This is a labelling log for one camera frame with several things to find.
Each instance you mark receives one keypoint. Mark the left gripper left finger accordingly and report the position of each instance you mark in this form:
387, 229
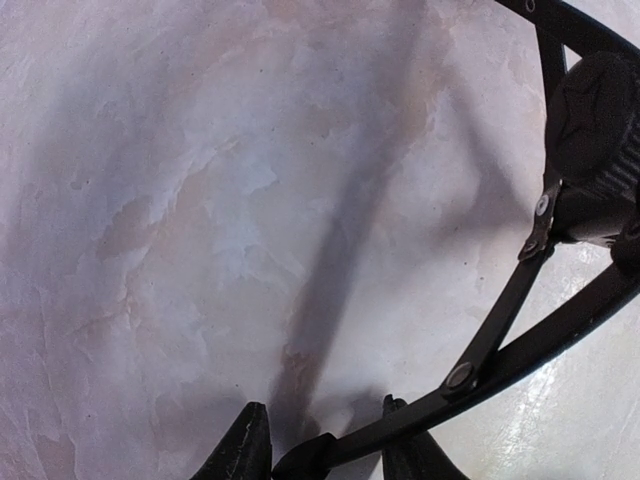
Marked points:
244, 452

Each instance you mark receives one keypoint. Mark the black tripod microphone stand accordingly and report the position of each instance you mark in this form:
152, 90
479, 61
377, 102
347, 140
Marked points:
590, 194

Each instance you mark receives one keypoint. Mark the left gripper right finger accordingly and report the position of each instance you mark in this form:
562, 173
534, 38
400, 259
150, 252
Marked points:
419, 458

